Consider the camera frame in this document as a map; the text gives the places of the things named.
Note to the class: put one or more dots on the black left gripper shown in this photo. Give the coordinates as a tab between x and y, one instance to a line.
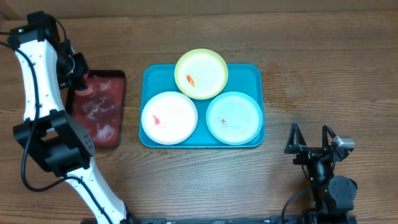
78	79

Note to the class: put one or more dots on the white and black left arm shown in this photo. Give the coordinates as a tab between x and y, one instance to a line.
49	134

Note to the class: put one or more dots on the light blue plate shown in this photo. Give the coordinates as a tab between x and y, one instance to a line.
234	118

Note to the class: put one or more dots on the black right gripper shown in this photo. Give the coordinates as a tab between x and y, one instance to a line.
306	152

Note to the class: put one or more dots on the dark red water tray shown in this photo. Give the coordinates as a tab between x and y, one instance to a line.
100	112

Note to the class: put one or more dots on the teal plastic serving tray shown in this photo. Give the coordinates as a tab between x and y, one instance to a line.
158	78

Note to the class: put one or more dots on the yellow-green plate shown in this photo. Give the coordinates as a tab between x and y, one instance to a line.
201	74

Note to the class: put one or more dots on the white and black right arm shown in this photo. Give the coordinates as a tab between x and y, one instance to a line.
333	195

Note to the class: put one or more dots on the white plate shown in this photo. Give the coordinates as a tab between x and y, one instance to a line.
169	118

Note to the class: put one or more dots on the brown cardboard back panel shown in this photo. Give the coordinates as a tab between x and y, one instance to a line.
18	9

